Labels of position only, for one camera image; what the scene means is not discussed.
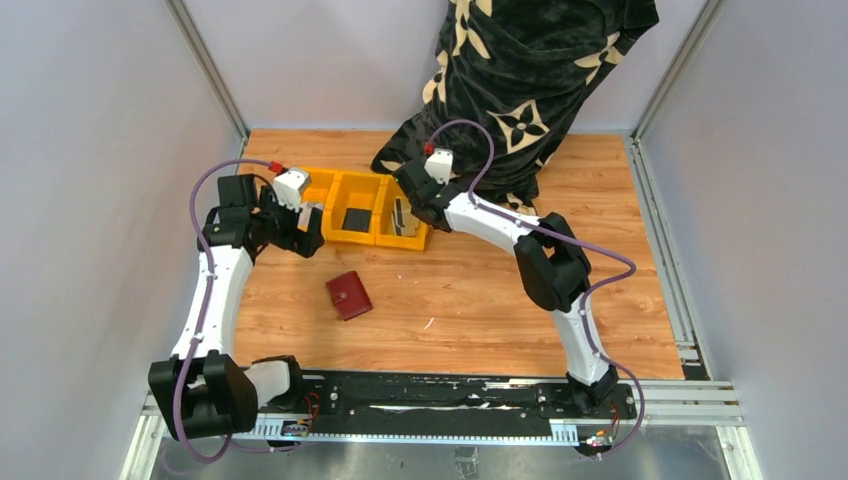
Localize black floral blanket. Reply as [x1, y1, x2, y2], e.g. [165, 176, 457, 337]
[371, 0, 659, 214]

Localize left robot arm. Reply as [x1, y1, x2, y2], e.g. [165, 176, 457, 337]
[148, 168, 324, 440]

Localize black card in bin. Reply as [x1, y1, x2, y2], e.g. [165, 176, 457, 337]
[342, 208, 372, 233]

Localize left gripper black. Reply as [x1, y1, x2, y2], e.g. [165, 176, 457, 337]
[252, 186, 324, 258]

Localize yellow three-compartment bin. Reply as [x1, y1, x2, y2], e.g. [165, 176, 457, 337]
[302, 167, 430, 251]

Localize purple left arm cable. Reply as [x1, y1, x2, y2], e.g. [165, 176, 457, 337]
[170, 158, 313, 465]

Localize striped beige card in bin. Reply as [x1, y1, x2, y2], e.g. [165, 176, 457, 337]
[391, 197, 420, 237]

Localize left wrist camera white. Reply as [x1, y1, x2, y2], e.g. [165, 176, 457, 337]
[272, 167, 312, 212]

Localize red leather card holder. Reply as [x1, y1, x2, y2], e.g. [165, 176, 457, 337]
[325, 271, 373, 321]

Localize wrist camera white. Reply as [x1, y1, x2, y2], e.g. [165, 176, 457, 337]
[424, 148, 454, 185]
[272, 167, 312, 212]

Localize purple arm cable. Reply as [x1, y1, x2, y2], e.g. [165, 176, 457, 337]
[423, 119, 647, 458]
[170, 158, 313, 465]

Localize grey card in bin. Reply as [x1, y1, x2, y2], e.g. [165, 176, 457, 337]
[298, 202, 324, 231]

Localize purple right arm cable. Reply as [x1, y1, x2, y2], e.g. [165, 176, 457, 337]
[423, 119, 647, 458]

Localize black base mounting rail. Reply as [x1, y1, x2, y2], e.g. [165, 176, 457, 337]
[260, 370, 644, 448]

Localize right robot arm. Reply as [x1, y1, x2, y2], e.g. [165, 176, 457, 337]
[392, 161, 626, 418]

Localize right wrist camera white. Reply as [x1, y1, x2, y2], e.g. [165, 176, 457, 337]
[424, 148, 454, 185]

